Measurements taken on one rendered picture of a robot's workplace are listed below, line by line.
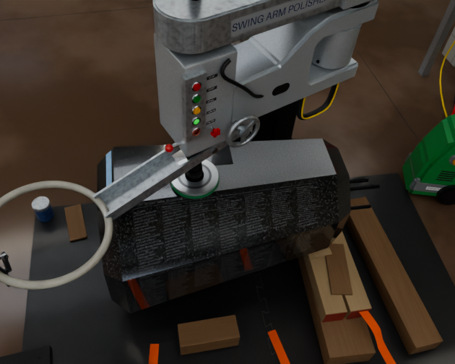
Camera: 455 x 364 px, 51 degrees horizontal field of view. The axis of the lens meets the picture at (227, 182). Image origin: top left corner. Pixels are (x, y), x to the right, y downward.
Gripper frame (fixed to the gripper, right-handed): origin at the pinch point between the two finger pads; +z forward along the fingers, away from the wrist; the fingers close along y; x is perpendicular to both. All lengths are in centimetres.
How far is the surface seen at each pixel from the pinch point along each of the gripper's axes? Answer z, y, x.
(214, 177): -8, 91, -24
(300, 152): -9, 132, -42
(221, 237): 10, 80, -40
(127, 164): -3, 71, 11
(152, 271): 20, 50, -27
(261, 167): -7, 112, -34
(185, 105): -62, 68, -24
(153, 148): -4, 86, 10
